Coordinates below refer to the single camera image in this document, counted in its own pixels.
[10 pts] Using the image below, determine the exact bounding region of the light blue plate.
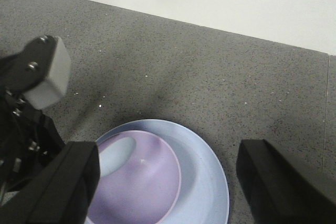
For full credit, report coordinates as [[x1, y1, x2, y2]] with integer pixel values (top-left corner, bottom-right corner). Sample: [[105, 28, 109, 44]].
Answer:
[[97, 119, 229, 224]]

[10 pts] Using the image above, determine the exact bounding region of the pale blue plastic spoon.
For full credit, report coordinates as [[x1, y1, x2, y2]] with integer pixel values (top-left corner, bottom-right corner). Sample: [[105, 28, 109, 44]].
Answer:
[[99, 137, 136, 178]]

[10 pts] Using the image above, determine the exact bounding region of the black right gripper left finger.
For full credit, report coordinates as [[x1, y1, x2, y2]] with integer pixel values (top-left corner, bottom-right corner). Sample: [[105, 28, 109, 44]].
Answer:
[[1, 142, 100, 223]]

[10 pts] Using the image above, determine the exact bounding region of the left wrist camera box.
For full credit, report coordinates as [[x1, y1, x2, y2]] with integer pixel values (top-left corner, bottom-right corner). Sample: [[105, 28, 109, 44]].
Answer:
[[20, 35, 71, 110]]

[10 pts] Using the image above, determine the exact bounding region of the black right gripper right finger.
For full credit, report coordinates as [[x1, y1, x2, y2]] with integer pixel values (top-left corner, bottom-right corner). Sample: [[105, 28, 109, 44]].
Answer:
[[236, 140, 335, 223]]

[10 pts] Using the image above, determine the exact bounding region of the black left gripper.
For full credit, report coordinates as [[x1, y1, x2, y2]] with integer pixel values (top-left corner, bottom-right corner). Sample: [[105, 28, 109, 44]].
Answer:
[[0, 53, 66, 196]]

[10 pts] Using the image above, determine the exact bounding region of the purple plastic bowl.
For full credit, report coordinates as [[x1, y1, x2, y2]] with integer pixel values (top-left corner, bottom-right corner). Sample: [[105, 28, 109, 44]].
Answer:
[[87, 130, 182, 223]]

